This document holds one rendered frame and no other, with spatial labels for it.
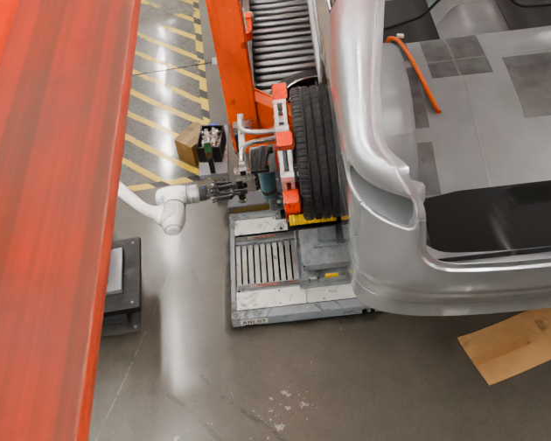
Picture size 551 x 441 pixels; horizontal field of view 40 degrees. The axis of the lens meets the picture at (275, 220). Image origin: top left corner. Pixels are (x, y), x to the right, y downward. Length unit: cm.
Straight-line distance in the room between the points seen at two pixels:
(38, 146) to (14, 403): 23
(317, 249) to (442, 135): 100
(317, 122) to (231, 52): 68
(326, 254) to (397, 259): 136
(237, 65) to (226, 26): 23
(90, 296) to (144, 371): 363
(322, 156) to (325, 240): 84
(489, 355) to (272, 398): 112
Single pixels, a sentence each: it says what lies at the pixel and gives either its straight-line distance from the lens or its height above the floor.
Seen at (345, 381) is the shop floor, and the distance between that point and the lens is 392.
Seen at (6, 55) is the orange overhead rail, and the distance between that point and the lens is 75.
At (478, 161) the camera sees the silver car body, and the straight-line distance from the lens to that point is 359.
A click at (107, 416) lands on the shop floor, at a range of 405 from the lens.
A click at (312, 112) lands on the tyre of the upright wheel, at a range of 351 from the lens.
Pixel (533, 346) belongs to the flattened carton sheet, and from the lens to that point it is 411.
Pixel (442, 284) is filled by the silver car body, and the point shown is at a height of 110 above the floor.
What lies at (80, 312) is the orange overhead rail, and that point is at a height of 300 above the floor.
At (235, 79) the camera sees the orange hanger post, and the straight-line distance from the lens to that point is 399.
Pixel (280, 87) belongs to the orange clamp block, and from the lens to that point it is 377.
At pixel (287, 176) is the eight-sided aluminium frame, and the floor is 97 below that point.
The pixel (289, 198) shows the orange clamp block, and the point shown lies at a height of 88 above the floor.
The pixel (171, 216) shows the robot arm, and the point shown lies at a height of 89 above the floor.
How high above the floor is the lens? 337
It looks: 47 degrees down
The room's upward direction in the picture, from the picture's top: 9 degrees counter-clockwise
